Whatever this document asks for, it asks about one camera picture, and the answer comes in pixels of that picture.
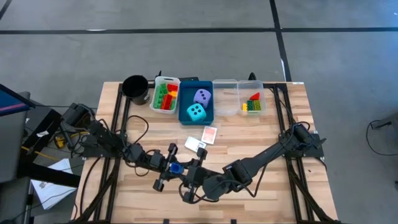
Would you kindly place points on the white paper sheet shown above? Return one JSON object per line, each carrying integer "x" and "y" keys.
{"x": 49, "y": 193}

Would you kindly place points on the red wedge toy brick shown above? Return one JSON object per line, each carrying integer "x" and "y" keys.
{"x": 255, "y": 96}

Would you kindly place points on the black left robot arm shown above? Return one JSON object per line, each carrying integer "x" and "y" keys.
{"x": 105, "y": 137}

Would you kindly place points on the purple foam die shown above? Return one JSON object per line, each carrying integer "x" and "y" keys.
{"x": 202, "y": 98}

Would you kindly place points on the black cup with eyes print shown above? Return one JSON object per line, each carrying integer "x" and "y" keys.
{"x": 136, "y": 88}

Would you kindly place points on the grey computer case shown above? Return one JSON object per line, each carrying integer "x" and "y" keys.
{"x": 9, "y": 146}

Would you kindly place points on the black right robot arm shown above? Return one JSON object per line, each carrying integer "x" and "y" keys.
{"x": 264, "y": 155}

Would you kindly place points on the teal foam die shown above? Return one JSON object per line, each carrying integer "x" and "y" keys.
{"x": 196, "y": 112}

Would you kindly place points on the long red toy brick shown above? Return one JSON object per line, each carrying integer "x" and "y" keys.
{"x": 167, "y": 102}

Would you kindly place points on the blue computer monitor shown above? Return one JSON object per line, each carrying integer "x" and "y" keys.
{"x": 12, "y": 104}

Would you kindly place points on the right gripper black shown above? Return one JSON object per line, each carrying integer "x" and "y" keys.
{"x": 199, "y": 177}

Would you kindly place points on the long green toy brick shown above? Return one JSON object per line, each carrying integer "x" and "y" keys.
{"x": 158, "y": 98}

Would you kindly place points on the red playing card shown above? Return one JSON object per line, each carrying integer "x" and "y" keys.
{"x": 209, "y": 135}

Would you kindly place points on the blue plastic tray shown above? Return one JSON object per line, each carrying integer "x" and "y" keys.
{"x": 185, "y": 93}

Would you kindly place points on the black equipment stand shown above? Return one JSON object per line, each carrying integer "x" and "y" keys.
{"x": 46, "y": 174}

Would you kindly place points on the lime toy brick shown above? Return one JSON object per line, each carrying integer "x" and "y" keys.
{"x": 257, "y": 105}

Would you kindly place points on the white label sticker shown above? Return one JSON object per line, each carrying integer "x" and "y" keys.
{"x": 297, "y": 82}

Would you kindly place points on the clear plastic container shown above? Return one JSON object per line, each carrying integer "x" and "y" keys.
{"x": 245, "y": 88}
{"x": 225, "y": 99}

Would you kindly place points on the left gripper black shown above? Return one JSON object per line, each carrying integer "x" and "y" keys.
{"x": 166, "y": 169}

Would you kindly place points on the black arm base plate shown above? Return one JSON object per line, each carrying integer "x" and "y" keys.
{"x": 315, "y": 152}
{"x": 93, "y": 152}

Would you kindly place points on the dark green toy brick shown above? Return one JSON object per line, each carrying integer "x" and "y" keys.
{"x": 250, "y": 105}

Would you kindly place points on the short red toy brick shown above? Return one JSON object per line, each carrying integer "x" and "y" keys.
{"x": 172, "y": 87}

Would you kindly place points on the small green toy brick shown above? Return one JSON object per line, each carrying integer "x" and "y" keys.
{"x": 173, "y": 105}

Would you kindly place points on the white playing card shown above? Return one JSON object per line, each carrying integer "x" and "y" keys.
{"x": 194, "y": 143}

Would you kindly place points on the black frame bracket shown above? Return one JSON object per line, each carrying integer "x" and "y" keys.
{"x": 233, "y": 221}
{"x": 166, "y": 221}

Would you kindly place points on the blue rounded toy brick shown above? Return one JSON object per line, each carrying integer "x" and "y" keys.
{"x": 176, "y": 170}

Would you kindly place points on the white plastic bin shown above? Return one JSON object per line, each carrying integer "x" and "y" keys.
{"x": 152, "y": 110}

